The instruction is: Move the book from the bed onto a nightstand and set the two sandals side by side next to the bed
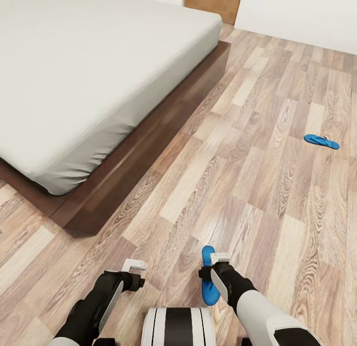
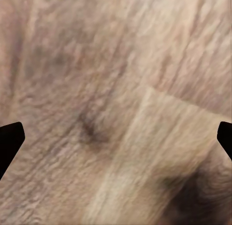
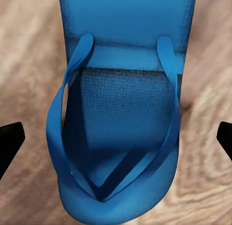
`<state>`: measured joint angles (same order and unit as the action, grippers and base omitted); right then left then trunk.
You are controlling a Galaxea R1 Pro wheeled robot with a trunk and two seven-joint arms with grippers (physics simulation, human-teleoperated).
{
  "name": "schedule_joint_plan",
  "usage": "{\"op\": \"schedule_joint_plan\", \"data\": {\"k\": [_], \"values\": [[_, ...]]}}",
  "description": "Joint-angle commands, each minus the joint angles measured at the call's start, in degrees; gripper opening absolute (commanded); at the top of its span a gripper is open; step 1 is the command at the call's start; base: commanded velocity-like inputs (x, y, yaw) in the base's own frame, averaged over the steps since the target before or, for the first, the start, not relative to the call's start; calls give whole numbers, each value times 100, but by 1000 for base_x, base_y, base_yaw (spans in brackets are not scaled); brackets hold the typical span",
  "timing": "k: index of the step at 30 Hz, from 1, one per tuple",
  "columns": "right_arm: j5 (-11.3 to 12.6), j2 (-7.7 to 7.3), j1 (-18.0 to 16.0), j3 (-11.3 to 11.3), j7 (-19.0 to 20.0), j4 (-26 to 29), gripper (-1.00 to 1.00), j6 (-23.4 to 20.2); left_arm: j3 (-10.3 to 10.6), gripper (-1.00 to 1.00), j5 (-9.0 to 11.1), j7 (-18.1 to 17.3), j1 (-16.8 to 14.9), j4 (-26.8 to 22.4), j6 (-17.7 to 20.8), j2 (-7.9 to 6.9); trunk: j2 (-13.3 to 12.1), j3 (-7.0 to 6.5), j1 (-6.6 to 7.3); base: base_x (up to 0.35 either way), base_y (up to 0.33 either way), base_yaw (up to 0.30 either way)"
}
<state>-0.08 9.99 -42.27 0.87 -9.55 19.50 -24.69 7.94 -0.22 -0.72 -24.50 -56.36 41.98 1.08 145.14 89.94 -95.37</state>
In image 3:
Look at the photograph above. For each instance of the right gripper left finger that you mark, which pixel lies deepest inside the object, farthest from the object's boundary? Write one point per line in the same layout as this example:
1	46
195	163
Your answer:
12	137

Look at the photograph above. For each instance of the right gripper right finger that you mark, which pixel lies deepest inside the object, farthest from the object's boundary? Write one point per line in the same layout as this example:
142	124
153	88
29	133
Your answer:
224	137

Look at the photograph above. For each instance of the sandal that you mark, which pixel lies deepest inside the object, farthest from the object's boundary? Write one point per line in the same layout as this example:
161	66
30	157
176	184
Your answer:
117	154

